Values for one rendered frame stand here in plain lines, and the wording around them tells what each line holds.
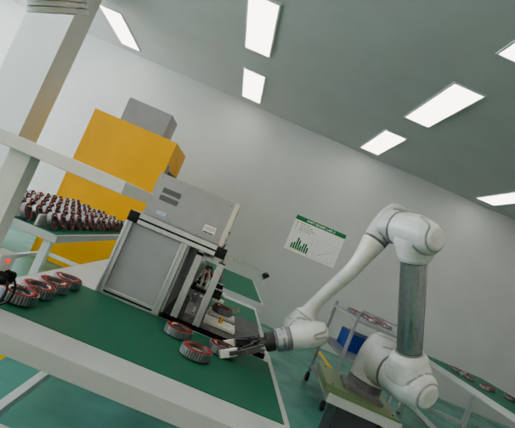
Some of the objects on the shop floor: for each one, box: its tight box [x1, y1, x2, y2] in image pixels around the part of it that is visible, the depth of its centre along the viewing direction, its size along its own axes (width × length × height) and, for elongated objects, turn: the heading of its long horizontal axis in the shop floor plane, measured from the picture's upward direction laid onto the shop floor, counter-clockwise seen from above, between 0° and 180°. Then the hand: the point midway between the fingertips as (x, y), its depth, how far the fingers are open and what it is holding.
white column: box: [0, 0, 102, 229], centre depth 523 cm, size 50×45×330 cm
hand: (223, 348), depth 170 cm, fingers closed on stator, 11 cm apart
